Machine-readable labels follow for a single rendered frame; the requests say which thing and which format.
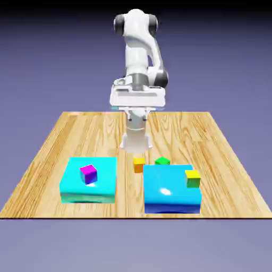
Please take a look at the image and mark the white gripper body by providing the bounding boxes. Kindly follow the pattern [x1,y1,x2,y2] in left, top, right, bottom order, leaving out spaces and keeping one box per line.
[109,84,166,112]

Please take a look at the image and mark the small green cube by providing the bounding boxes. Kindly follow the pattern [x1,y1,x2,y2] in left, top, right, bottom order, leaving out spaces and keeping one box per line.
[154,156,171,166]

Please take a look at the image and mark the small orange cube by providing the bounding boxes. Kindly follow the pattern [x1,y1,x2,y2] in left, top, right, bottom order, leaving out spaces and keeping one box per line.
[133,157,146,174]

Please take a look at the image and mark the small magenta cube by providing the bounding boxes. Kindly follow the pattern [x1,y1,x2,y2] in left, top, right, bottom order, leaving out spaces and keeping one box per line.
[79,164,98,185]

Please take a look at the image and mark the small yellow cube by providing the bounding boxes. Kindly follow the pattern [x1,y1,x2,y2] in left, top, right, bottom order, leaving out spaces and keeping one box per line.
[184,169,201,189]

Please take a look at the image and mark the large cyan box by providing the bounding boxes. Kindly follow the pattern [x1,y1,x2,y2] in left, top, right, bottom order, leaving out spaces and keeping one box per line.
[59,157,118,204]

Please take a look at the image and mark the large blue box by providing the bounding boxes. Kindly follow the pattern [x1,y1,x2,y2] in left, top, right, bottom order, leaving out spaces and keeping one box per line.
[143,164,202,215]

